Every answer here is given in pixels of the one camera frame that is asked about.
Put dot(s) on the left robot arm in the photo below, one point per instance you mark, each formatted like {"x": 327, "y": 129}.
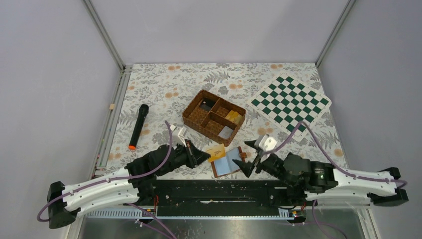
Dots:
{"x": 132, "y": 183}

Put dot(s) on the floral patterned table mat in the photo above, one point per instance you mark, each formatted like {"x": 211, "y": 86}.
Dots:
{"x": 168, "y": 89}

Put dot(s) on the black item in basket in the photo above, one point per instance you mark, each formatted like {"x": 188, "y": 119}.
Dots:
{"x": 207, "y": 104}

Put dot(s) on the brown woven divided basket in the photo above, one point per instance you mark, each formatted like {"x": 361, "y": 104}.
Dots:
{"x": 211, "y": 123}

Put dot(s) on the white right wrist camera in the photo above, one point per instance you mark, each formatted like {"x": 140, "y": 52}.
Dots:
{"x": 266, "y": 143}

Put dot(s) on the black microphone orange end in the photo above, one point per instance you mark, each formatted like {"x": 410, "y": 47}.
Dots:
{"x": 142, "y": 113}

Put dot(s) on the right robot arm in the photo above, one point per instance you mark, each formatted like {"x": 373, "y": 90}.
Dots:
{"x": 359, "y": 187}

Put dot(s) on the yellow block in basket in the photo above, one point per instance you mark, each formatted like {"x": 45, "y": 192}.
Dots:
{"x": 234, "y": 117}

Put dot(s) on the grey card in basket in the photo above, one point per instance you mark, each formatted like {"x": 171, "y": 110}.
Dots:
{"x": 226, "y": 132}

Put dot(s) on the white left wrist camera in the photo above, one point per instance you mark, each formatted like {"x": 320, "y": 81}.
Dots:
{"x": 178, "y": 135}

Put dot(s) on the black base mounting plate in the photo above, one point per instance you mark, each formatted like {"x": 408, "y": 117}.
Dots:
{"x": 219, "y": 198}

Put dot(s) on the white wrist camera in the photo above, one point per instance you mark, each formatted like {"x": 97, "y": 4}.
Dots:
{"x": 178, "y": 135}
{"x": 266, "y": 143}

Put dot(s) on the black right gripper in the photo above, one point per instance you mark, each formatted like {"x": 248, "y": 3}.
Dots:
{"x": 258, "y": 162}

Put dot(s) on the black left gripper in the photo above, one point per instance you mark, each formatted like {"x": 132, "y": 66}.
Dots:
{"x": 188, "y": 153}

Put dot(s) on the green white chessboard mat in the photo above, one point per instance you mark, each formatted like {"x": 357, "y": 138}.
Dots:
{"x": 285, "y": 102}

